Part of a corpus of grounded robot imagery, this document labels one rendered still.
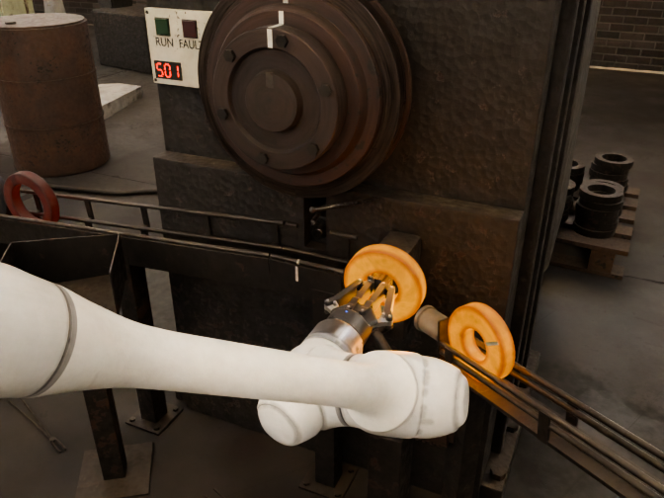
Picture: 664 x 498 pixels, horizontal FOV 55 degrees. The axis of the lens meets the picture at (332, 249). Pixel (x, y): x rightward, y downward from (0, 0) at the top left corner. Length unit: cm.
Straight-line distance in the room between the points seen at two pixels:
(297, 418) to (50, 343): 42
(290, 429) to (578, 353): 179
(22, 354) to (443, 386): 50
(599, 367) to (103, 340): 211
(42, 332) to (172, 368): 17
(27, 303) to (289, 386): 30
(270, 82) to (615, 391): 165
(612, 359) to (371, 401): 187
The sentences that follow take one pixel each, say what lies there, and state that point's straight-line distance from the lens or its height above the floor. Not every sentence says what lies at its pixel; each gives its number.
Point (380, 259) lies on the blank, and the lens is 116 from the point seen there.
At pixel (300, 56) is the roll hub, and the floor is 121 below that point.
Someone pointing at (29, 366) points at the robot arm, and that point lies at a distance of 55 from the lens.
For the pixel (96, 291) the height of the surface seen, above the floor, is 60.
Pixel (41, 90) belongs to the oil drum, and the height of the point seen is 53.
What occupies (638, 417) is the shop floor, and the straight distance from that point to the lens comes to 235.
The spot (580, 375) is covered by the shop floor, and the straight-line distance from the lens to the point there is 245.
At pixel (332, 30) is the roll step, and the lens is 127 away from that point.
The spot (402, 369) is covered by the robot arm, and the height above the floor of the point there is 94.
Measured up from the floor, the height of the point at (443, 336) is 68.
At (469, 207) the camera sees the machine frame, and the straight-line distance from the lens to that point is 144.
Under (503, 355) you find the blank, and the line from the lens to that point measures 123.
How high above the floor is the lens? 145
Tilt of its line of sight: 28 degrees down
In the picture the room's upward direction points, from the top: straight up
